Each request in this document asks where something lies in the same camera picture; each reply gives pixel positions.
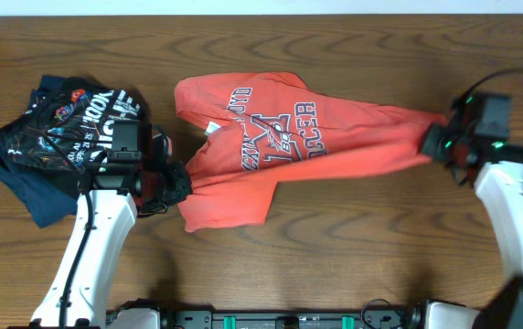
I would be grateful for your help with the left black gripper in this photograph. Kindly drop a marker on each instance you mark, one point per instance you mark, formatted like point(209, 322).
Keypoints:
point(183, 186)

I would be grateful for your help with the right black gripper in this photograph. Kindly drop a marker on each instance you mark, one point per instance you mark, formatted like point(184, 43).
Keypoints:
point(432, 143)

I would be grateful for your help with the red soccer t-shirt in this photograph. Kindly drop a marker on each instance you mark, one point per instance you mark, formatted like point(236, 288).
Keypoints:
point(267, 128)

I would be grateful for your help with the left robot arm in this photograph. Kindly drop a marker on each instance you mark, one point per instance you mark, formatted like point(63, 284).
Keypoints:
point(113, 196)

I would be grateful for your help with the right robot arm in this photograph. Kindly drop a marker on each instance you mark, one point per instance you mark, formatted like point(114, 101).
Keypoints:
point(495, 169)

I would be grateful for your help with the navy blue folded garment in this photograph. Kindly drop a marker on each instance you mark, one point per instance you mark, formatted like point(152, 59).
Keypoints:
point(48, 195)

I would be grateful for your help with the black printed t-shirt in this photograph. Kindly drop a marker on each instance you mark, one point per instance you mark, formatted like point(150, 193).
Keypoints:
point(68, 126)

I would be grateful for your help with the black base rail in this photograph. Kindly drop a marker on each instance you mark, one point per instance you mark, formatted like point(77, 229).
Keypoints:
point(375, 314)

